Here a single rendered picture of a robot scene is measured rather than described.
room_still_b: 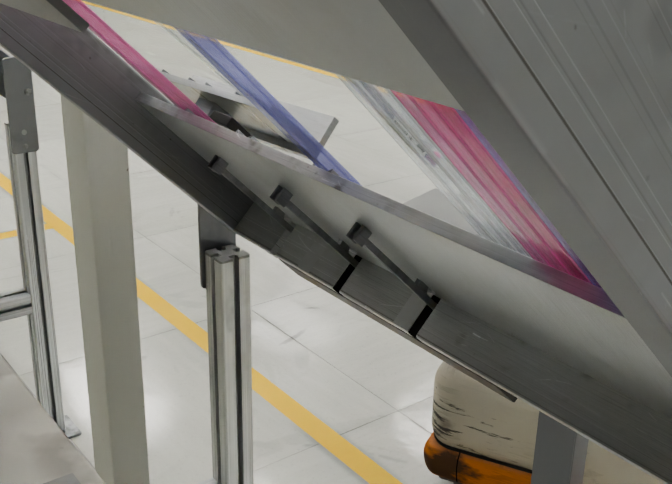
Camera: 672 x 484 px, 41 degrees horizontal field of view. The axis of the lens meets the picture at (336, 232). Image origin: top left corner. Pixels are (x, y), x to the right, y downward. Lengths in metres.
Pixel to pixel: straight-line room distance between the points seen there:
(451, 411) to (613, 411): 0.93
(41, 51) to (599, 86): 0.70
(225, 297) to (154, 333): 1.22
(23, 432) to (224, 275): 0.34
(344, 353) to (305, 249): 1.25
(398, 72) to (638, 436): 0.39
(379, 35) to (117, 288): 0.96
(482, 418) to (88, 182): 0.78
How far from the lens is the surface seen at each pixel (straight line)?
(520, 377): 0.73
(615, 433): 0.69
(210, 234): 1.08
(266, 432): 1.89
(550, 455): 1.34
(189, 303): 2.42
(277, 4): 0.39
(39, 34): 0.88
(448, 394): 1.59
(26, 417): 0.83
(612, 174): 0.25
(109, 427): 1.36
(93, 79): 0.90
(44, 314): 1.82
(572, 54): 0.23
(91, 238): 1.23
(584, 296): 0.51
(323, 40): 0.39
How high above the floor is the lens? 1.06
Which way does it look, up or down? 22 degrees down
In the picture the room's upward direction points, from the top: 1 degrees clockwise
